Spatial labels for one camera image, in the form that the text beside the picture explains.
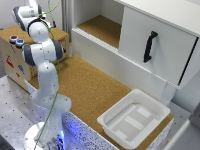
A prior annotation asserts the white cabinet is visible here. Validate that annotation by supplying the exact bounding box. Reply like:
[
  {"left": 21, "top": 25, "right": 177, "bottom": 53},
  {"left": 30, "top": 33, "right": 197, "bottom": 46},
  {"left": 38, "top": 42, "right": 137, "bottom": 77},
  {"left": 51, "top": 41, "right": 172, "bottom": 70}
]
[{"left": 70, "top": 0, "right": 200, "bottom": 108}]

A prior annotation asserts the white plastic box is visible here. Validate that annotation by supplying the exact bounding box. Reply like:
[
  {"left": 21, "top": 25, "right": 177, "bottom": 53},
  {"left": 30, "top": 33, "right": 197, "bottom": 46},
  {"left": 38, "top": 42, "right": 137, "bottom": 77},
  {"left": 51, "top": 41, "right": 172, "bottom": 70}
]
[{"left": 96, "top": 88, "right": 172, "bottom": 150}]

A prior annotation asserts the white sliding door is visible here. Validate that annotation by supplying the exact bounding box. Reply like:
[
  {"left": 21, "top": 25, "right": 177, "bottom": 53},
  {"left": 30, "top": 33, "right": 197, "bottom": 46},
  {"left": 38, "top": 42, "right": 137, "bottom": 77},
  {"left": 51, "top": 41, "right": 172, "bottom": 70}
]
[{"left": 117, "top": 5, "right": 200, "bottom": 87}]

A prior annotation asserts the blue button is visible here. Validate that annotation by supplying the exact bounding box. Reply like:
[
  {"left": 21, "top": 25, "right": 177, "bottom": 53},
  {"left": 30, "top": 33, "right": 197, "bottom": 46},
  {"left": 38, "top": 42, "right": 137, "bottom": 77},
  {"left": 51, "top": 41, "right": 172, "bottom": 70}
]
[{"left": 15, "top": 38, "right": 26, "bottom": 48}]

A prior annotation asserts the wooden drawer box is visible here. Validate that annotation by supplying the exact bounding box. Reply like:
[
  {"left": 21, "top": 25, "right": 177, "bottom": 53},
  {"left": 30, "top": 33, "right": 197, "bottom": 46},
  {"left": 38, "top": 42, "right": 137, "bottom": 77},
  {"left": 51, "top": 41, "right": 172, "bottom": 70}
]
[{"left": 0, "top": 24, "right": 71, "bottom": 92}]

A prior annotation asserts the red button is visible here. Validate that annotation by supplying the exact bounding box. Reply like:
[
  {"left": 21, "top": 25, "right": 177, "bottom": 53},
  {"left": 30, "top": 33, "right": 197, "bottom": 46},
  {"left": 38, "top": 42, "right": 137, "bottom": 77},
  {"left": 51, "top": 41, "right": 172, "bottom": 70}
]
[{"left": 9, "top": 34, "right": 19, "bottom": 44}]

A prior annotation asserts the green cable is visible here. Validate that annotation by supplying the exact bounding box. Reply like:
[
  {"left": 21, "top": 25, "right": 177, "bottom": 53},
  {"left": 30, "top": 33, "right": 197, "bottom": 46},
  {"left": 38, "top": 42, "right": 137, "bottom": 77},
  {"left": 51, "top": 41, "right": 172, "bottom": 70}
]
[{"left": 33, "top": 0, "right": 63, "bottom": 150}]

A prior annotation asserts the black door handle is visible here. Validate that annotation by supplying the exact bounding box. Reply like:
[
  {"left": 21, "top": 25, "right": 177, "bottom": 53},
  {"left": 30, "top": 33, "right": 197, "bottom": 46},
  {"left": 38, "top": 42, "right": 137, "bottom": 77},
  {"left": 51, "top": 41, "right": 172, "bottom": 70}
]
[{"left": 142, "top": 30, "right": 159, "bottom": 64}]

